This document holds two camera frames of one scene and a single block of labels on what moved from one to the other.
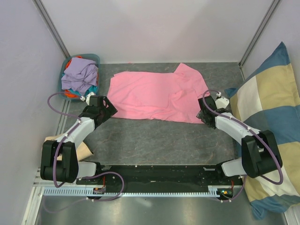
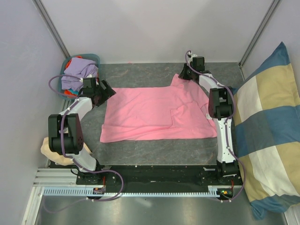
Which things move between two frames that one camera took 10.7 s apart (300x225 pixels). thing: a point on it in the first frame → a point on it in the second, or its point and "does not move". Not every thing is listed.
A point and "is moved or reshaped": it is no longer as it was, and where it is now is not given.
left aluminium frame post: (50, 27) does not move
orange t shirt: (66, 93) does not move
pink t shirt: (157, 95) is moved or reshaped
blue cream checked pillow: (268, 98) does not move
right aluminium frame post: (271, 9) does not move
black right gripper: (199, 116) → (183, 74)
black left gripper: (110, 110) → (108, 93)
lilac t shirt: (81, 74) does not move
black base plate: (161, 177) does not move
